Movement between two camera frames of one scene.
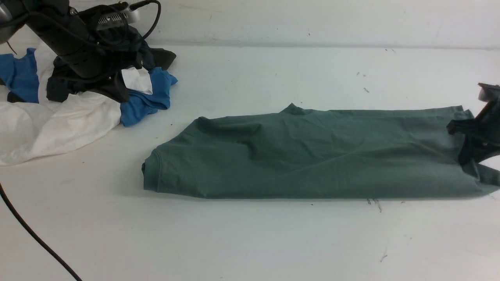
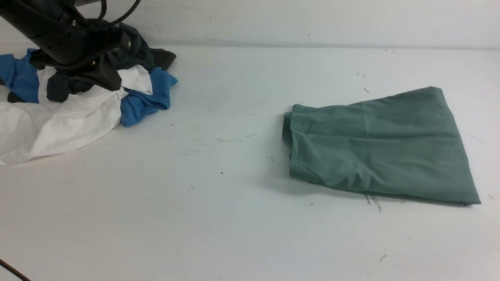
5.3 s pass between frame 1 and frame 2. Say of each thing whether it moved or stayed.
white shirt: stayed
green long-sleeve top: moved
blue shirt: stayed
